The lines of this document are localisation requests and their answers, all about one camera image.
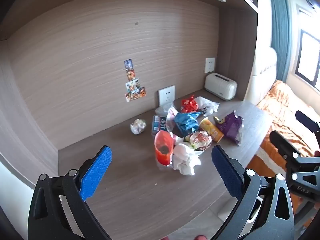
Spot cream padded headboard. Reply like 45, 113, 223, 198
250, 47, 278, 105

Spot red snack bag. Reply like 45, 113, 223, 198
180, 94, 199, 113

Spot blue snack bag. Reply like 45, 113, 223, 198
174, 111, 202, 137

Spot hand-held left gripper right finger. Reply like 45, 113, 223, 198
211, 145, 295, 240

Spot purple snack bag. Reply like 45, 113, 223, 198
219, 111, 244, 145

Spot white plastic bag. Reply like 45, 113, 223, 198
195, 96, 220, 117

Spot clear plastic wrapper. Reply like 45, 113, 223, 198
155, 102, 176, 117

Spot cartoon wall stickers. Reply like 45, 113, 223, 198
124, 59, 147, 103

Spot white crumpled tissue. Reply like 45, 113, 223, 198
172, 142, 202, 175

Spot crumpled paper ball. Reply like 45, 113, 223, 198
130, 119, 147, 135

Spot white wall socket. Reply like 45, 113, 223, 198
204, 57, 216, 74
157, 85, 176, 109

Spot yellow snack packet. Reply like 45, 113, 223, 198
199, 118, 224, 143

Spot pink white wrapper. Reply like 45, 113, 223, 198
166, 107, 178, 132

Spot blue white tissue pack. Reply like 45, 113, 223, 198
151, 115, 167, 137

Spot teal curtain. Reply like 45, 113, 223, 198
269, 0, 293, 83

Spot orange plastic bag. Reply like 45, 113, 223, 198
154, 130, 175, 167

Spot white lace bed skirt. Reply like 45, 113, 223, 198
246, 144, 287, 179

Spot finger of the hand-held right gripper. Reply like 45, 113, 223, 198
269, 130, 320, 180
295, 110, 320, 133

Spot red white food wrapper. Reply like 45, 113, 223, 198
185, 131, 213, 152

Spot orange bed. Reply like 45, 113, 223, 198
246, 80, 320, 213

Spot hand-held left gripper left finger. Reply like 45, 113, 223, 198
27, 145, 113, 240

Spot black framed window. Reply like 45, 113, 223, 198
294, 9, 320, 92

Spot cream toaster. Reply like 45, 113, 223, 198
204, 73, 238, 101

